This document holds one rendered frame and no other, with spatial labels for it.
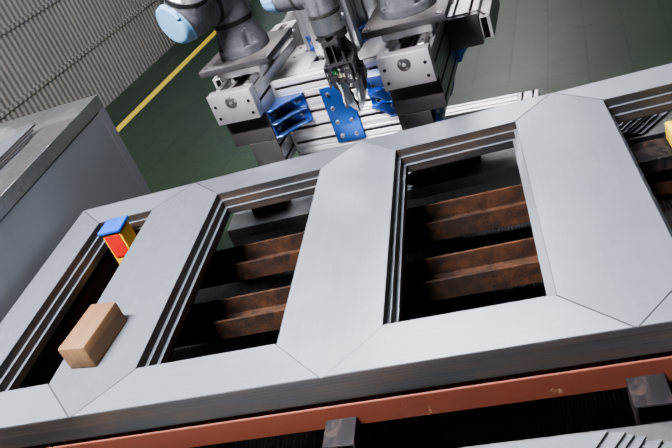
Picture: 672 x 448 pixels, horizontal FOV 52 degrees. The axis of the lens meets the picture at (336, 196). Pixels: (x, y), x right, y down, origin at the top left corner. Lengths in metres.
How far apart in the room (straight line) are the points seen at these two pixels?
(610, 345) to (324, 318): 0.44
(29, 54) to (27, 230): 3.92
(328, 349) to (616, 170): 0.59
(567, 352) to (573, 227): 0.25
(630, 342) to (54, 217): 1.41
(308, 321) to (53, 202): 0.96
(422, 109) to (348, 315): 0.81
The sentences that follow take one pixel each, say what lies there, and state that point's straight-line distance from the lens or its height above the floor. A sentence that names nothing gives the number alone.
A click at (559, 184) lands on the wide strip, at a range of 1.30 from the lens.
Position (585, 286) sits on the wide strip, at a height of 0.87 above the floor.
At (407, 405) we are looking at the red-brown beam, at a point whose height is 0.78.
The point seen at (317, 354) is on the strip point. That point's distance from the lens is 1.10.
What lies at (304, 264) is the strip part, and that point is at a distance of 1.30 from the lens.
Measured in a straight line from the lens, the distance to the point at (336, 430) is 1.12.
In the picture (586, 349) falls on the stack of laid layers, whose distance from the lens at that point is 1.02.
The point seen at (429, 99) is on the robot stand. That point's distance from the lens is 1.81.
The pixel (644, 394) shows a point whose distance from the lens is 1.06.
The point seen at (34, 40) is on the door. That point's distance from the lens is 5.76.
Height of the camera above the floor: 1.58
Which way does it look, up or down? 29 degrees down
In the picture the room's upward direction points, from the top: 22 degrees counter-clockwise
